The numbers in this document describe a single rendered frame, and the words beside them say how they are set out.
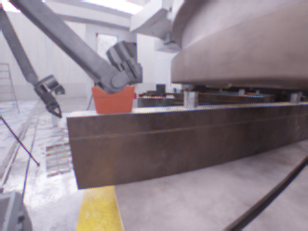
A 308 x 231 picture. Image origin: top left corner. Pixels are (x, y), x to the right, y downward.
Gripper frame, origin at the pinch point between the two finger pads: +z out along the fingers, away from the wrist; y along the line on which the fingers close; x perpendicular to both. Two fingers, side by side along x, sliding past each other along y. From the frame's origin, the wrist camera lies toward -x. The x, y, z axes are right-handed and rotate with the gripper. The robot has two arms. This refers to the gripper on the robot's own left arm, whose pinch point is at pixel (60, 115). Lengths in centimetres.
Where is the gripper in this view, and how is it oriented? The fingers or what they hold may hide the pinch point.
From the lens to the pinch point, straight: 95.8
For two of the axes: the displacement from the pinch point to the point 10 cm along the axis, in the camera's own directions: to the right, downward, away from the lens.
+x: -6.9, 5.9, -4.1
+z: 4.0, 7.9, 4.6
